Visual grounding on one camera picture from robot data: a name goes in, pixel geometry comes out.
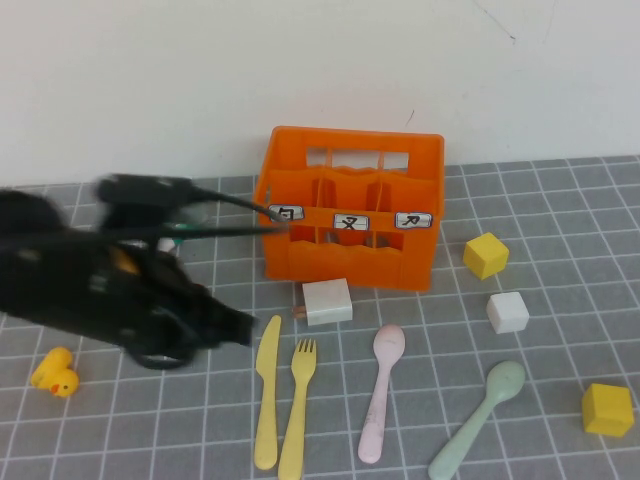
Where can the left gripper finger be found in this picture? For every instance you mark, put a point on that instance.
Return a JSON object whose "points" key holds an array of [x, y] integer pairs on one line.
{"points": [[235, 327]]}

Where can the white green glue stick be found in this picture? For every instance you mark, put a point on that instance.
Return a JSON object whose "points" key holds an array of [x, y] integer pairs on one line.
{"points": [[165, 246]]}

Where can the yellow plastic fork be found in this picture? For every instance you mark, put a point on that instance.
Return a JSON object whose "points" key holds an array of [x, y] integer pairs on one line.
{"points": [[297, 410]]}

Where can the white cube block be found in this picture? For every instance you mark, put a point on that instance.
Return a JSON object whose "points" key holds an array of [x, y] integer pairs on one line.
{"points": [[507, 312]]}

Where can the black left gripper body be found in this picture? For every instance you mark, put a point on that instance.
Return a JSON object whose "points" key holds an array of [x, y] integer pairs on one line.
{"points": [[145, 305]]}

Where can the pink plastic spoon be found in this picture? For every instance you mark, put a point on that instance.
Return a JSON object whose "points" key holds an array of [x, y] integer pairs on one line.
{"points": [[387, 342]]}

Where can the orange plastic cutlery holder crate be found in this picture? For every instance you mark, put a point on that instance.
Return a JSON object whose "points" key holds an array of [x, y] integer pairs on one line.
{"points": [[350, 270]]}

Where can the yellow cube block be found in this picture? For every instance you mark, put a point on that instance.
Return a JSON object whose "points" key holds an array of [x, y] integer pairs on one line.
{"points": [[607, 410], [485, 257]]}

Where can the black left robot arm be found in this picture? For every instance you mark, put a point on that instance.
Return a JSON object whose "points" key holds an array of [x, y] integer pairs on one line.
{"points": [[30, 270]]}

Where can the white power adapter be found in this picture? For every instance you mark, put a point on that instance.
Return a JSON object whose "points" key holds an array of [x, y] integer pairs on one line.
{"points": [[327, 302]]}

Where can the paper label spoon character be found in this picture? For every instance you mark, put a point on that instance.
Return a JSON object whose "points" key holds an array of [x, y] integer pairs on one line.
{"points": [[292, 214]]}

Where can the green plastic spoon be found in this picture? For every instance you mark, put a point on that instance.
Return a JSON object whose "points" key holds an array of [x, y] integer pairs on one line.
{"points": [[505, 380]]}

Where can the yellow rubber duck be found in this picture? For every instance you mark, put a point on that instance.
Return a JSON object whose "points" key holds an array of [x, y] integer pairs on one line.
{"points": [[60, 382]]}

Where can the paper label fork character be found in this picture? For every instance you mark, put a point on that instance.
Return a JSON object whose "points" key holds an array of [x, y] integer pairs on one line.
{"points": [[351, 222]]}

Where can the paper label knife character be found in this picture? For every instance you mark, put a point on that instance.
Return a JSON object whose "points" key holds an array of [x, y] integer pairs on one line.
{"points": [[413, 220]]}

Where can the yellow plastic knife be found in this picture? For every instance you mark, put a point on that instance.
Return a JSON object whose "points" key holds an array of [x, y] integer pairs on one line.
{"points": [[267, 400]]}

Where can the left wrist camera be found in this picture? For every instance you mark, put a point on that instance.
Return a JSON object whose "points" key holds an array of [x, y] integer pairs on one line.
{"points": [[140, 195]]}

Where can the grey grid tablecloth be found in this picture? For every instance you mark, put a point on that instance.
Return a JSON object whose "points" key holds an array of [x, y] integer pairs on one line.
{"points": [[200, 425]]}

